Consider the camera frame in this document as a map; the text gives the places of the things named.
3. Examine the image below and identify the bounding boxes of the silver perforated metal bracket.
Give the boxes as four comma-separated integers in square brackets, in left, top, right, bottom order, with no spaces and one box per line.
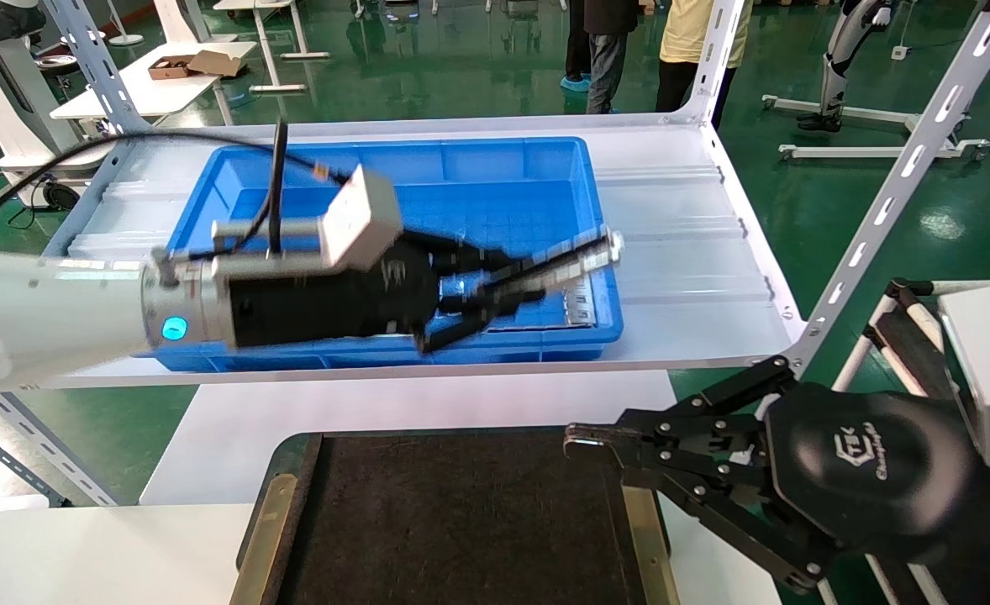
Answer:
[495,229,626,295]
[558,277,603,330]

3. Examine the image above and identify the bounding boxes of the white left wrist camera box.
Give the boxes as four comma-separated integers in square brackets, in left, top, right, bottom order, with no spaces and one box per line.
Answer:
[209,164,403,278]

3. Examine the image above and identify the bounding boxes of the small black swivel stool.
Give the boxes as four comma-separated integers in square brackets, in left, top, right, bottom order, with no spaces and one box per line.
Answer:
[37,52,84,102]

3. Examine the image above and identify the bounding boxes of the black felt container tray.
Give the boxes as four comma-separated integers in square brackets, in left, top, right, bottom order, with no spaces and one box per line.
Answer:
[228,427,681,605]

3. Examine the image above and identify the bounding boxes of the white table leg frame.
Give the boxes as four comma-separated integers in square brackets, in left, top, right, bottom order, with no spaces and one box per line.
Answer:
[213,0,332,93]

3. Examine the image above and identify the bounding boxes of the white workbench table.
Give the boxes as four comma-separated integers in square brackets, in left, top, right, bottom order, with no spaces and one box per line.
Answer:
[50,38,261,127]

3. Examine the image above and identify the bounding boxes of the black camera cable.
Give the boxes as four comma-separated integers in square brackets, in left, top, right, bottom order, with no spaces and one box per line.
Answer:
[0,118,353,257]

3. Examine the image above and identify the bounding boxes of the open flat cardboard box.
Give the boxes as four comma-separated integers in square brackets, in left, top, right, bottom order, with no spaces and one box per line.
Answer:
[147,49,244,82]

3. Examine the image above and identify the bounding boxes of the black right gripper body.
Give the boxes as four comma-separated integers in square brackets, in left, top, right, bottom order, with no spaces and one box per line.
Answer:
[766,382,977,560]

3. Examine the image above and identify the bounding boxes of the blue plastic bin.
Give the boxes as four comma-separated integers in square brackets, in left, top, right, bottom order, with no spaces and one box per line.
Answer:
[138,137,626,375]

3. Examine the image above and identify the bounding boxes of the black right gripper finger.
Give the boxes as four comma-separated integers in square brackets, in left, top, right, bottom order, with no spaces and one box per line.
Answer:
[625,469,836,593]
[564,357,798,471]

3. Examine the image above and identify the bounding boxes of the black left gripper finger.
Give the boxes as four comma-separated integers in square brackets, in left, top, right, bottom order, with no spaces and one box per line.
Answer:
[403,234,546,288]
[415,286,546,352]

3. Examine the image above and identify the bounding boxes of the white wheeled robot stand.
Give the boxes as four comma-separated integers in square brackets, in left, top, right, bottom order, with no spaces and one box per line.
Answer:
[762,91,990,162]

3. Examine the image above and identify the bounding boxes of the white perforated shelf rack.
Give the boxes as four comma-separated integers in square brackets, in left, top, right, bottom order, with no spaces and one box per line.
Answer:
[0,0,990,509]

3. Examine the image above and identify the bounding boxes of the white humanoid robot legs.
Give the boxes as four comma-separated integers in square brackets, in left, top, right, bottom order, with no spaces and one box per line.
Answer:
[798,0,893,134]

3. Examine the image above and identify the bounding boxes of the man in dark polo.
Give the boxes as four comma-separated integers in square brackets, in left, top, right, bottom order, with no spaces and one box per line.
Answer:
[583,0,640,115]

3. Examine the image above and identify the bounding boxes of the person in black trousers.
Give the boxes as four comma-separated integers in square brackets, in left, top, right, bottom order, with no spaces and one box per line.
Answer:
[561,0,597,93]

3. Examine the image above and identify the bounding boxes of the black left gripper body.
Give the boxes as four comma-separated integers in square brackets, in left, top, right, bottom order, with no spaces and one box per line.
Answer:
[230,246,444,348]

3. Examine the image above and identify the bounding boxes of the person in yellow shirt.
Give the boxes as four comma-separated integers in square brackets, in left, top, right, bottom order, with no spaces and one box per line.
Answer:
[656,0,754,129]

